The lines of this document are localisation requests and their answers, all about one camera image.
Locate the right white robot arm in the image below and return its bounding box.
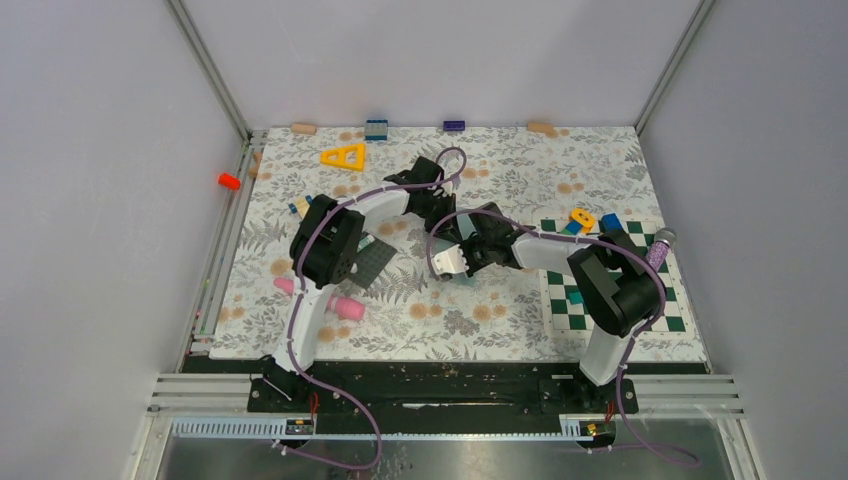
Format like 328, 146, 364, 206
461, 207, 667, 412

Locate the wooden cylinder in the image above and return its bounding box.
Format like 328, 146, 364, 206
290, 123, 318, 136
526, 122, 559, 138

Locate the green white chessboard mat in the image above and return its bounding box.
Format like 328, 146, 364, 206
537, 218, 697, 340

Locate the floral table mat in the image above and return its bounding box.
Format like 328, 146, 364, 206
210, 125, 709, 364

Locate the left wooden cylinder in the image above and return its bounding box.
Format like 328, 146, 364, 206
290, 123, 318, 136

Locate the yellow triangle toy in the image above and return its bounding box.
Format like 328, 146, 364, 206
320, 143, 366, 172

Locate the dark purple lego brick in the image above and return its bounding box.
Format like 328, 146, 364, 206
442, 120, 466, 132

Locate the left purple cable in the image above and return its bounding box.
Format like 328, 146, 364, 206
286, 146, 468, 472

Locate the blue green lego block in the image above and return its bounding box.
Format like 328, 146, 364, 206
561, 221, 583, 235

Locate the wooden toy car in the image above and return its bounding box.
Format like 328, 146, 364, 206
288, 195, 313, 218

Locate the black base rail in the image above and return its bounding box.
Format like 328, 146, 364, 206
246, 357, 710, 435

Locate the grey lego baseplate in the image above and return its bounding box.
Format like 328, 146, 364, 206
347, 239, 397, 289

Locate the light blue envelope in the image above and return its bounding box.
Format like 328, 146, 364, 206
453, 214, 477, 288

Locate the right wooden cylinder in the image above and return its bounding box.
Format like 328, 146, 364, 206
526, 122, 559, 138

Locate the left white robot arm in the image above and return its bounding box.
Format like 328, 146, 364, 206
271, 147, 467, 411

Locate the orange red cap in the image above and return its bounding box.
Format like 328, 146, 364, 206
217, 173, 241, 191

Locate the rainbow lego brick stack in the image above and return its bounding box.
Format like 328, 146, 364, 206
599, 213, 624, 233

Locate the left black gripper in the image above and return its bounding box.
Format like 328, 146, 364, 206
413, 193, 462, 244

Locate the blue lego brick stack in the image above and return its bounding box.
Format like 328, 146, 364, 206
363, 119, 389, 141

